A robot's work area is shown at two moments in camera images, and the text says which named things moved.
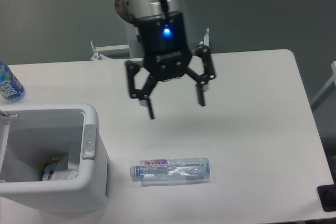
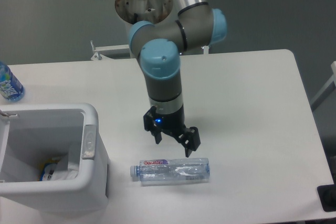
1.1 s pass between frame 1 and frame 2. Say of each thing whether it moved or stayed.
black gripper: moved
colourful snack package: stayed
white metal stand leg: stayed
